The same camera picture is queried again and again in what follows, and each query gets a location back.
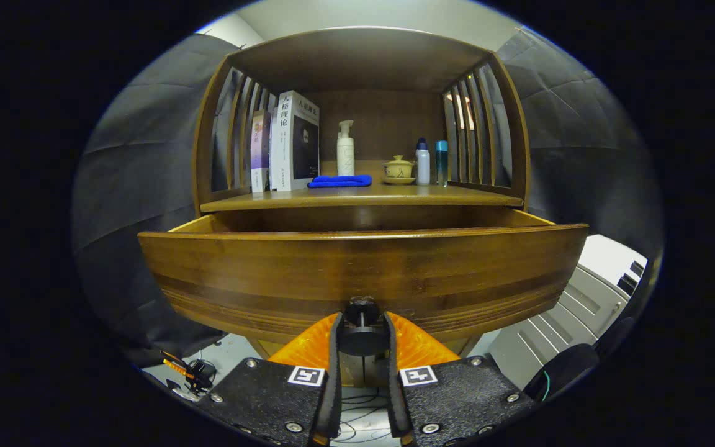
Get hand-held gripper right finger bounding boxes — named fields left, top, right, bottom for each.
left=384, top=311, right=536, bottom=447

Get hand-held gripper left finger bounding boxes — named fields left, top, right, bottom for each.
left=198, top=312, right=344, bottom=447

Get black drawer knob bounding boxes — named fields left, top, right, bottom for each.
left=337, top=297, right=388, bottom=357

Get brown wooden drawer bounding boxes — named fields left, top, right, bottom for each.
left=137, top=208, right=590, bottom=354

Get brown wooden countertop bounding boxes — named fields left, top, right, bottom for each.
left=200, top=177, right=524, bottom=214

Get white filing cabinet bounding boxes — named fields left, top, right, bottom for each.
left=488, top=234, right=649, bottom=392

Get brown wooden cabinet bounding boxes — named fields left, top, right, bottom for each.
left=191, top=26, right=531, bottom=389

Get orange and black device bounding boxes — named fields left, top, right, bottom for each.
left=160, top=350, right=218, bottom=401

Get blue folded cloth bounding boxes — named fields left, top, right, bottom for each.
left=307, top=174, right=373, bottom=189

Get yellow lidded teacup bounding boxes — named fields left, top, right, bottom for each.
left=382, top=155, right=416, bottom=186

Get white bottle with blue cap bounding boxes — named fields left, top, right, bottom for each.
left=415, top=138, right=431, bottom=186

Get white pump bottle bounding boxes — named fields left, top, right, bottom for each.
left=336, top=120, right=356, bottom=177

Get thick white book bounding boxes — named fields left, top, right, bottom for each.
left=269, top=90, right=321, bottom=192

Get thin purple book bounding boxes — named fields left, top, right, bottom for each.
left=250, top=110, right=272, bottom=193

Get black backdrop cloth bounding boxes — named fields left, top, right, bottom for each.
left=71, top=28, right=665, bottom=367

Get black floor cables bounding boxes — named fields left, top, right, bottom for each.
left=330, top=388, right=395, bottom=445

